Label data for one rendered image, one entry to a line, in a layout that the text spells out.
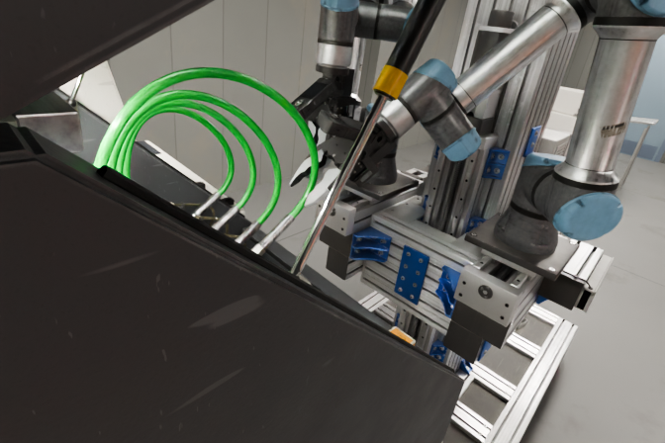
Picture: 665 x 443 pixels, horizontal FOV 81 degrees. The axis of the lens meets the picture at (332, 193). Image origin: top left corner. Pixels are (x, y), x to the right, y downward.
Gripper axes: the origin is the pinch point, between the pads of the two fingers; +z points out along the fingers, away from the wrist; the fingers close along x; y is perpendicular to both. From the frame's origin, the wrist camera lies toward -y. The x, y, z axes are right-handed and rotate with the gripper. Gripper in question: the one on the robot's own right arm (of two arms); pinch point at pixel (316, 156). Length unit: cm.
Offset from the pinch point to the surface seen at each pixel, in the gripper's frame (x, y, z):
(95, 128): 18.9, -39.2, -5.3
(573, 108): 78, 516, 37
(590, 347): -56, 173, 121
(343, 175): -44, -39, -19
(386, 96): -44, -36, -24
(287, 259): 0.0, -5.9, 25.9
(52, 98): -36, -54, -23
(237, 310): -47, -50, -14
